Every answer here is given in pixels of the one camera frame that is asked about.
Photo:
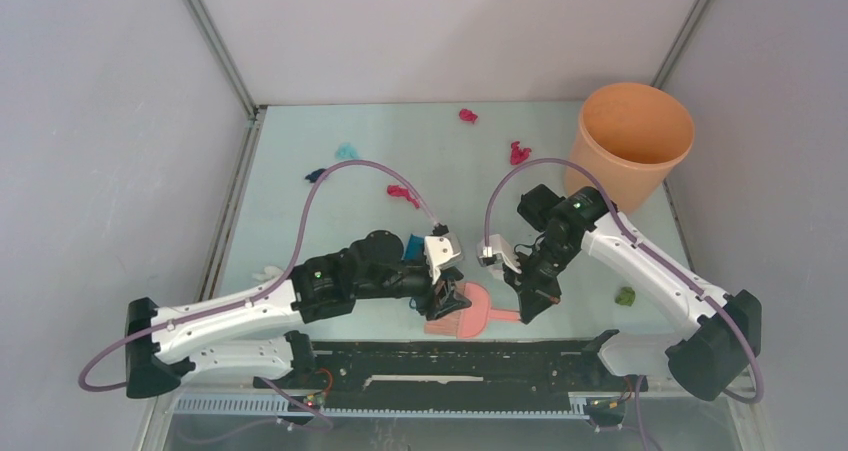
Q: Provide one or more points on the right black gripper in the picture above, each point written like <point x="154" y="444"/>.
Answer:
<point x="534" y="295"/>

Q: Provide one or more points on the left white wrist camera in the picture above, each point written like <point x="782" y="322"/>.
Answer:
<point x="441" y="252"/>

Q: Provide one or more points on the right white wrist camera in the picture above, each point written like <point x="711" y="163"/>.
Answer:
<point x="497" y="256"/>

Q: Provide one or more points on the aluminium frame post left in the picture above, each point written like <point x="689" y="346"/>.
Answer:
<point x="214" y="40"/>

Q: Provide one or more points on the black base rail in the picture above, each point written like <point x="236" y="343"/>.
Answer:
<point x="487" y="377"/>

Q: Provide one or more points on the cyan paper scrap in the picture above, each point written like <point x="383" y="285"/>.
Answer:
<point x="346" y="152"/>

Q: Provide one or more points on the pink paper scrap far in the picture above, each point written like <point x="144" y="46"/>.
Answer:
<point x="467" y="115"/>

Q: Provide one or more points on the green paper scrap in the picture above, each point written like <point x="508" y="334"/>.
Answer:
<point x="626" y="297"/>

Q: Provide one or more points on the pink plastic brush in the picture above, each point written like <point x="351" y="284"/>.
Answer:
<point x="470" y="322"/>

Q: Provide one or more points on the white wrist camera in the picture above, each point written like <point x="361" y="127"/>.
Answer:
<point x="497" y="256"/>
<point x="441" y="252"/>

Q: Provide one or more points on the pink paper scrap right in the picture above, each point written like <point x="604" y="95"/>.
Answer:
<point x="518" y="153"/>

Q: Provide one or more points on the white paper scrap left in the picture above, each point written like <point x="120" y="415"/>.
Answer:
<point x="268" y="273"/>

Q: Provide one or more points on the aluminium frame post right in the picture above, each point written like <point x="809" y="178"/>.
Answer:
<point x="685" y="34"/>

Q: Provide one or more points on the dark blue paper scrap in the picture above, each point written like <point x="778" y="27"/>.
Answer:
<point x="314" y="176"/>

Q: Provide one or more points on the orange plastic bucket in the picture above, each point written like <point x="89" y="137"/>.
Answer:
<point x="629" y="137"/>

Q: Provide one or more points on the pink paper scrap centre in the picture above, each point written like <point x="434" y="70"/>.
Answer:
<point x="401" y="192"/>

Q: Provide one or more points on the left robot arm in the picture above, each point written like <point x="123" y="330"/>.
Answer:
<point x="255" y="332"/>

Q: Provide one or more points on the pink paper scrap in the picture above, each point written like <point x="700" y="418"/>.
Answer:
<point x="467" y="115"/>
<point x="401" y="192"/>
<point x="518" y="153"/>

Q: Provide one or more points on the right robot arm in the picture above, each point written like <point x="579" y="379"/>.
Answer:
<point x="714" y="333"/>

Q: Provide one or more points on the blue plastic dustpan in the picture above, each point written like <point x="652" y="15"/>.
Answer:
<point x="415" y="249"/>

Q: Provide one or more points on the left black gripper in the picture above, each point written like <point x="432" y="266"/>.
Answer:
<point x="448" y="301"/>

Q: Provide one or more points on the aluminium frame post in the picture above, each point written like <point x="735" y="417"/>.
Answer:
<point x="685" y="34"/>
<point x="214" y="40"/>

